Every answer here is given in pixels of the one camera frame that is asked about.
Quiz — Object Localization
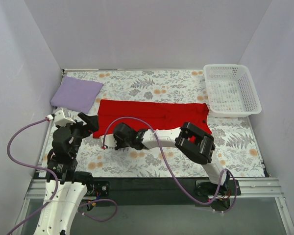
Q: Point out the purple cable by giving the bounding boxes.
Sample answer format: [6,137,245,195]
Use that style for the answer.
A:
[101,116,237,213]
[6,117,118,235]

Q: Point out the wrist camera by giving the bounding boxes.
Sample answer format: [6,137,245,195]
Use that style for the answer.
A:
[100,134,117,150]
[46,107,76,127]

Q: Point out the red t shirt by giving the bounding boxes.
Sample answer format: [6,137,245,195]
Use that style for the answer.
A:
[93,100,212,139]

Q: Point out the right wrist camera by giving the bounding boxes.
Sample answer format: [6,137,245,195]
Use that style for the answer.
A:
[100,134,117,150]

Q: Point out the aluminium table frame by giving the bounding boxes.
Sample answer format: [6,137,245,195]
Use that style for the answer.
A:
[16,173,294,235]

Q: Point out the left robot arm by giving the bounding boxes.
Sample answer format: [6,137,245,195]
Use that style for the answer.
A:
[34,109,99,235]

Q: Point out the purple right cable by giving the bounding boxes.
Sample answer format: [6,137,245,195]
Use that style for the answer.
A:
[101,116,237,213]

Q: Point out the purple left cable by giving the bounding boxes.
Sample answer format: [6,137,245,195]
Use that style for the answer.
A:
[6,117,118,235]

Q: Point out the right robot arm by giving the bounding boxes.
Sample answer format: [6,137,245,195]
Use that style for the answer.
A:
[106,122,238,197]

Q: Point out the white plastic basket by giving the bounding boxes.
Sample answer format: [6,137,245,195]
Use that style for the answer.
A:
[203,64,262,118]

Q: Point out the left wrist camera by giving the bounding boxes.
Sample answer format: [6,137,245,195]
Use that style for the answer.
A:
[46,107,76,127]

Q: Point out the floral table mat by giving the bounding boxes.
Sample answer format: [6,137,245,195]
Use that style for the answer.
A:
[66,70,264,178]

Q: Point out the folded lilac t shirt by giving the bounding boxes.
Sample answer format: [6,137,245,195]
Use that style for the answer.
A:
[50,76,103,114]

